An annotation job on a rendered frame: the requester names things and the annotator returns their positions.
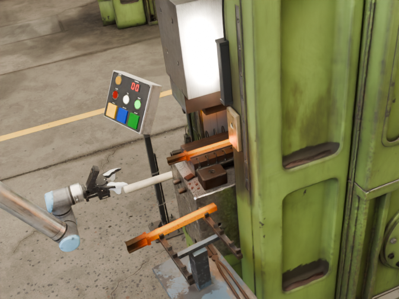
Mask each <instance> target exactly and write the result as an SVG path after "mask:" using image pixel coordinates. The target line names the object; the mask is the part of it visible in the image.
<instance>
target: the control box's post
mask: <svg viewBox="0 0 399 299"><path fill-rule="evenodd" d="M143 136H144V142H145V147H146V150H147V156H148V161H149V165H150V170H151V172H152V173H156V172H157V168H156V162H155V159H154V153H153V147H152V144H151V138H150V135H146V134H143ZM154 190H155V193H156V198H157V203H158V204H159V205H160V204H163V198H162V192H161V188H160V183H157V184H154ZM159 213H160V218H161V221H162V224H163V226H164V222H166V224H167V219H166V213H165V209H164V205H161V206H159Z"/></svg>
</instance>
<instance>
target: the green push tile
mask: <svg viewBox="0 0 399 299"><path fill-rule="evenodd" d="M139 119H140V116H138V115H136V114H133V113H130V116H129V121H128V126H130V127H132V128H134V129H137V127H138V122H139Z"/></svg>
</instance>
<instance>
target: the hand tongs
mask: <svg viewBox="0 0 399 299"><path fill-rule="evenodd" d="M205 248H206V249H207V252H208V257H209V258H212V261H214V262H216V265H217V268H218V270H219V272H220V273H221V275H222V277H223V278H224V280H225V281H226V282H227V284H228V286H229V287H230V289H231V290H232V291H233V293H234V294H235V296H236V297H237V299H241V298H240V297H239V295H238V294H237V292H236V291H235V289H234V288H233V287H232V285H231V284H230V282H229V281H228V279H227V278H226V276H225V275H224V273H223V272H222V270H221V268H220V266H219V264H221V265H222V267H224V268H225V270H226V271H227V273H228V274H229V275H230V277H231V278H232V280H233V281H234V282H235V284H236V285H237V287H238V288H239V289H240V291H241V292H242V294H243V295H244V297H245V298H246V299H249V297H248V296H247V295H246V293H245V292H244V290H243V289H242V288H241V286H240V285H239V284H238V282H237V280H235V278H234V276H233V275H232V274H231V272H230V271H229V270H228V269H227V267H226V266H225V265H224V264H223V263H222V262H221V261H220V260H219V256H218V255H217V252H216V250H215V249H214V247H213V246H212V245H211V244H209V245H207V246H205Z"/></svg>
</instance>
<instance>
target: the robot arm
mask: <svg viewBox="0 0 399 299"><path fill-rule="evenodd" d="M119 170H121V168H115V169H112V170H108V171H106V172H104V173H102V174H100V175H99V176H98V174H99V172H100V170H99V167H98V166H92V168H91V172H90V174H89V176H88V179H87V182H86V184H85V185H86V187H84V185H83V184H81V185H80V184H79V183H76V184H73V185H70V186H67V187H63V188H60V189H57V190H54V191H50V192H48V193H45V202H46V207H47V211H48V212H47V211H45V210H44V209H42V208H41V207H39V206H38V205H36V204H35V203H33V202H32V201H30V200H28V199H27V198H25V197H24V196H22V195H21V194H19V193H18V192H16V191H14V190H13V189H11V188H10V187H8V186H7V185H5V184H3V183H2V182H0V208H1V209H3V210H4V211H6V212H8V213H9V214H11V215H13V216H14V217H16V218H18V219H19V220H21V221H22V222H24V223H26V224H28V225H29V226H31V227H33V228H34V229H36V230H37V231H40V232H41V233H43V234H44V235H46V236H48V237H49V238H51V239H52V240H53V241H55V242H57V243H58V244H59V248H60V249H61V250H62V251H64V252H71V251H73V250H75V249H76V248H77V247H78V246H79V245H80V237H79V233H78V229H77V219H76V217H75V215H74V212H73V210H72V207H71V206H72V205H75V204H77V203H80V202H84V198H85V199H86V201H87V202H88V201H89V199H91V198H94V197H96V196H98V198H99V199H100V200H102V199H105V198H109V197H110V190H114V191H115V192H116V193H117V194H120V193H121V188H122V187H124V186H127V185H128V184H127V183H125V182H121V183H119V182H117V183H114V182H110V183H108V180H111V181H114V180H115V173H116V172H118V171H119ZM105 196H108V197H105ZM103 197H105V198H103ZM49 212H50V213H52V214H50V213H49Z"/></svg>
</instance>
